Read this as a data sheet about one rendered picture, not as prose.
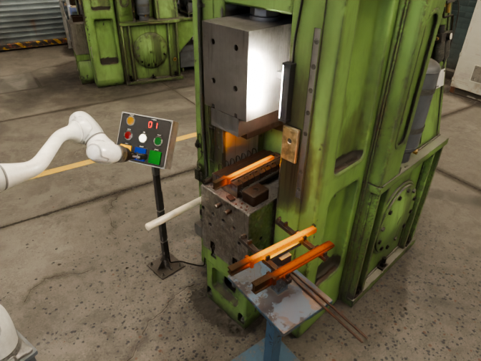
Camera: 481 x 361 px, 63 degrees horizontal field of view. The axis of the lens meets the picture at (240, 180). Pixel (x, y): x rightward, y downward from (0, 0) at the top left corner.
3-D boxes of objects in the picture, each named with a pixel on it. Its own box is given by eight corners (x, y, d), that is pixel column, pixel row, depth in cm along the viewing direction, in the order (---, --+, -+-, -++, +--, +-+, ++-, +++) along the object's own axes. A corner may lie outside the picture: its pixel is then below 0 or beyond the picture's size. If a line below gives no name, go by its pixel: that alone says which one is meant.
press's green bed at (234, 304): (244, 331, 244) (246, 278, 219) (205, 296, 266) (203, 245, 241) (299, 284, 277) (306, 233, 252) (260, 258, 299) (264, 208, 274)
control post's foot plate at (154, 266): (162, 281, 277) (161, 272, 272) (145, 265, 290) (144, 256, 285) (187, 266, 290) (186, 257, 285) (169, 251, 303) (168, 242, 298)
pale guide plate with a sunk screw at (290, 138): (294, 164, 184) (298, 131, 175) (280, 157, 189) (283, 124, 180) (297, 162, 185) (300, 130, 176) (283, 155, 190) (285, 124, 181)
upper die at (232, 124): (237, 137, 188) (238, 119, 183) (210, 124, 200) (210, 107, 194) (293, 114, 213) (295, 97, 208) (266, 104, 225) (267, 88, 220)
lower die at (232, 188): (237, 198, 207) (237, 184, 202) (212, 183, 219) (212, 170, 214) (288, 170, 232) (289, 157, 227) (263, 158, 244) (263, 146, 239)
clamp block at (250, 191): (253, 208, 199) (253, 197, 196) (242, 200, 204) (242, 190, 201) (269, 198, 207) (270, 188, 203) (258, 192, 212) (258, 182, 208)
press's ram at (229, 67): (259, 128, 174) (264, 34, 153) (204, 104, 197) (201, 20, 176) (316, 104, 200) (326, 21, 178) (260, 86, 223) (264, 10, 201)
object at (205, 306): (227, 354, 230) (227, 354, 229) (169, 298, 264) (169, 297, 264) (271, 316, 253) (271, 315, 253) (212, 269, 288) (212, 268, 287)
